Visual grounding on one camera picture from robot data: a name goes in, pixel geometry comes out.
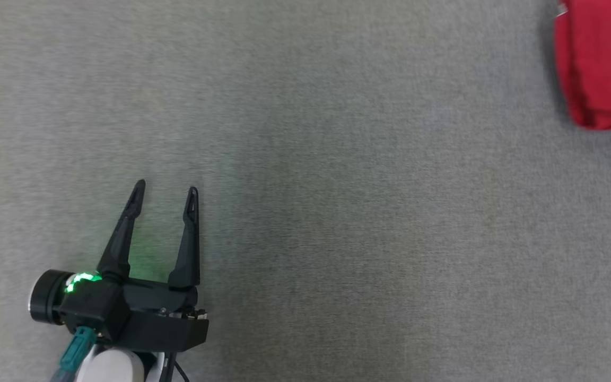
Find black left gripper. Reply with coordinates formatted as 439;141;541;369
97;179;210;353

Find red shorts with white stripe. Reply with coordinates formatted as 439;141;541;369
554;0;611;131

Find grey fabric sofa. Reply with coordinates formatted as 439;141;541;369
0;0;611;382

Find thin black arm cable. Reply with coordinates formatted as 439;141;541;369
163;353;189;382

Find teal cable connector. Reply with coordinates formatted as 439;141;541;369
60;326;97;373

